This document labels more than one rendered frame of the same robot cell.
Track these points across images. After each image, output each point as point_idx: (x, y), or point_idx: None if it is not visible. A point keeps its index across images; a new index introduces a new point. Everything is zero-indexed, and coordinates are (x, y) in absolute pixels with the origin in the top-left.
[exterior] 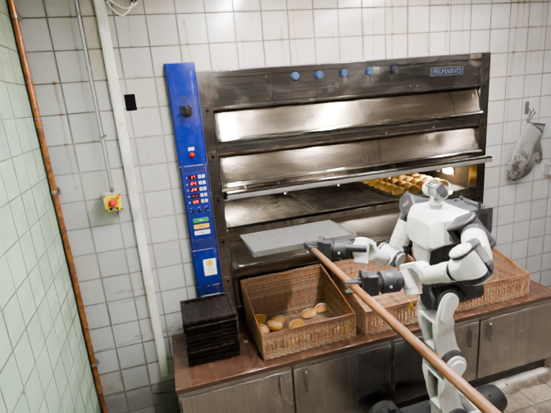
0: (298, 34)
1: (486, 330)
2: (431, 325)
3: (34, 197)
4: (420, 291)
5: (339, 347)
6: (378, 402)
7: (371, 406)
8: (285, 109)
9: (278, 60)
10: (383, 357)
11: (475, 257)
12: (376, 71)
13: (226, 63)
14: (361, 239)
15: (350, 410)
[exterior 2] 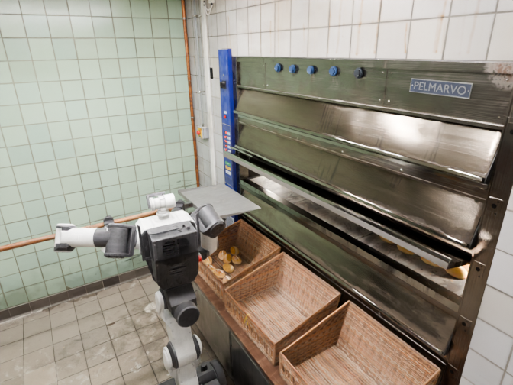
0: (279, 25)
1: None
2: None
3: (163, 116)
4: (101, 250)
5: (208, 296)
6: (217, 360)
7: (222, 362)
8: (273, 97)
9: (267, 50)
10: (226, 335)
11: (56, 233)
12: (342, 72)
13: (243, 51)
14: None
15: (214, 347)
